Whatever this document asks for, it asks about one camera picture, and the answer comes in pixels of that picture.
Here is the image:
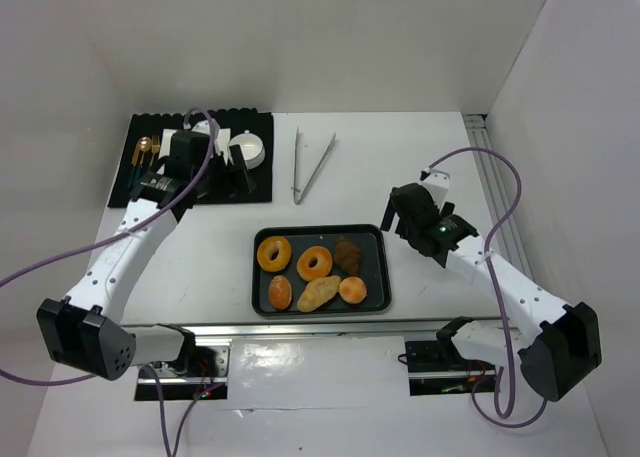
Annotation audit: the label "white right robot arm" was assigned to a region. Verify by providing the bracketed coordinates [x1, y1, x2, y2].
[382, 182, 602, 402]

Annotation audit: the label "round light bun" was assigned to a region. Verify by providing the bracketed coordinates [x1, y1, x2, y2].
[339, 276, 367, 305]

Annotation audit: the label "long tan bread roll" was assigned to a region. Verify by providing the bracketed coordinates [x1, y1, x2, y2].
[297, 275, 342, 313]

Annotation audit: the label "aluminium rail right side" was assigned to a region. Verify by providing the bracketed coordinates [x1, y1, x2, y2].
[462, 114, 533, 278]

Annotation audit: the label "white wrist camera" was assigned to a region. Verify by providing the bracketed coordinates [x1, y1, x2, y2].
[419, 168, 450, 208]
[192, 120, 231, 164]

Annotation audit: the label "orange oval bun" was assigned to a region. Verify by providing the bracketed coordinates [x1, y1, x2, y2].
[268, 275, 293, 311]

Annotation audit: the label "orange donut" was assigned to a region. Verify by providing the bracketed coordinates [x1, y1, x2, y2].
[256, 236, 292, 273]
[297, 246, 333, 282]

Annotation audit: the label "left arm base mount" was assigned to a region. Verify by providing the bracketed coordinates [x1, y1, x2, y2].
[151, 339, 231, 402]

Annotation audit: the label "black placemat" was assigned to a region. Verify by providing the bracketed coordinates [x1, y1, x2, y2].
[107, 108, 275, 209]

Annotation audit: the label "gold spoon green handle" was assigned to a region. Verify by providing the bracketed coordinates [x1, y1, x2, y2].
[129, 137, 152, 188]

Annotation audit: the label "gold fork green handle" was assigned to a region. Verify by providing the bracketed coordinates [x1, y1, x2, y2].
[140, 135, 161, 167]

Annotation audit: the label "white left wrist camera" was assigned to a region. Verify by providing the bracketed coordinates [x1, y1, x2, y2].
[192, 120, 231, 164]

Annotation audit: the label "white cup with handle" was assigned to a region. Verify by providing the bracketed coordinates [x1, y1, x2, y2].
[229, 131, 266, 170]

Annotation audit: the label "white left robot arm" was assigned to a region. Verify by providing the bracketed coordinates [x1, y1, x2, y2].
[36, 128, 255, 381]

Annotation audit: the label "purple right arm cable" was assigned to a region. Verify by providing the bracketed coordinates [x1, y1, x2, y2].
[428, 146, 549, 429]

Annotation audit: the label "aluminium rail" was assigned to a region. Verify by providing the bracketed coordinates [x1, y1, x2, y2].
[119, 317, 511, 340]
[462, 114, 533, 278]

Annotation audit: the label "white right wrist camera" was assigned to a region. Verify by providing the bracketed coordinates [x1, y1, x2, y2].
[419, 168, 450, 208]

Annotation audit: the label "white square plate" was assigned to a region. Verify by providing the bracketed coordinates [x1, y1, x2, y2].
[150, 121, 211, 180]

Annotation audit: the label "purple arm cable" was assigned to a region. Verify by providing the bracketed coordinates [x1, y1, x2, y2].
[0, 107, 227, 453]
[428, 146, 549, 429]

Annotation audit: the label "metal tongs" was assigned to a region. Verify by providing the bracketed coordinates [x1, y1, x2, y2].
[292, 126, 337, 206]

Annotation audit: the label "aluminium rail front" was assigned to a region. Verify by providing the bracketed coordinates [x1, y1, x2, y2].
[119, 317, 511, 340]

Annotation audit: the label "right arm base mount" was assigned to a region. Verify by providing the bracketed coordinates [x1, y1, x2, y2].
[397, 340, 495, 396]

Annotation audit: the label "dark brown croissant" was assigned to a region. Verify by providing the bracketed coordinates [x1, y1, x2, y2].
[333, 236, 362, 276]

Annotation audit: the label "black baking tray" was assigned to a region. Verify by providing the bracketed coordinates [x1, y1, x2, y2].
[251, 224, 392, 318]

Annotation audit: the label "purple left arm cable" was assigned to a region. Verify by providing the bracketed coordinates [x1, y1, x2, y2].
[0, 107, 227, 453]

